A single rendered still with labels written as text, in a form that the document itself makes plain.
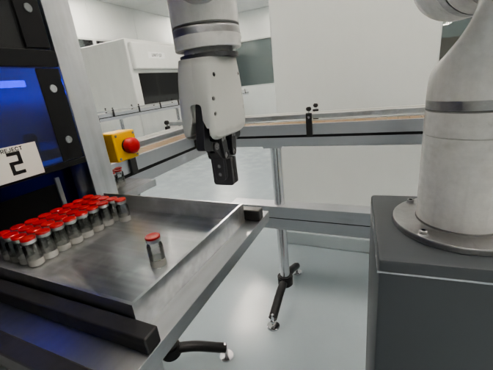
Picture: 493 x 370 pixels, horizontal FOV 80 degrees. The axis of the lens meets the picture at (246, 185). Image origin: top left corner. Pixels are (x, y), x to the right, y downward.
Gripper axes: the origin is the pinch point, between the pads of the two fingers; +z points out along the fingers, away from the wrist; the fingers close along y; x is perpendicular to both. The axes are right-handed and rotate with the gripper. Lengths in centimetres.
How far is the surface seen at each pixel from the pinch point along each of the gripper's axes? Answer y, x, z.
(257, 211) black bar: -6.9, 1.5, 9.5
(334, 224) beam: -85, 3, 51
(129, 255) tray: 8.3, -13.8, 11.2
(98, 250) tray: 8.6, -20.2, 11.2
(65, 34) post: -10.4, -38.2, -24.7
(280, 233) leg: -87, -23, 60
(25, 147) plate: 4.1, -38.2, -4.9
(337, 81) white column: -144, -3, -7
